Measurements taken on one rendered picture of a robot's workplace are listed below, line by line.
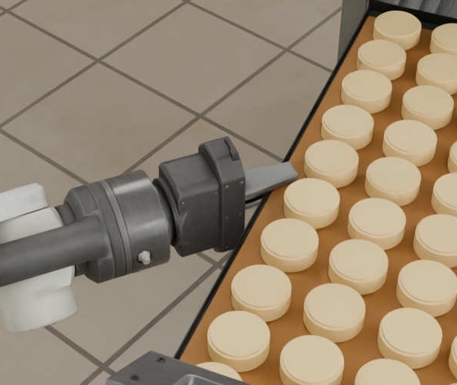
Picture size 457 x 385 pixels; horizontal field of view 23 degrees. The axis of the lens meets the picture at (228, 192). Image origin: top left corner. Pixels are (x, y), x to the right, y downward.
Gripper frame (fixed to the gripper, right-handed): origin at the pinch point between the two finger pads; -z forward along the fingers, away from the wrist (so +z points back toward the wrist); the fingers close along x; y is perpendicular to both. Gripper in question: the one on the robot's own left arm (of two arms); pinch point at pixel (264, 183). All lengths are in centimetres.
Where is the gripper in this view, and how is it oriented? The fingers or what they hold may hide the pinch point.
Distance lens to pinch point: 103.8
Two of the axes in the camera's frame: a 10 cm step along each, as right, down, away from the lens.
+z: -9.2, 2.7, -2.8
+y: -3.8, -6.5, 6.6
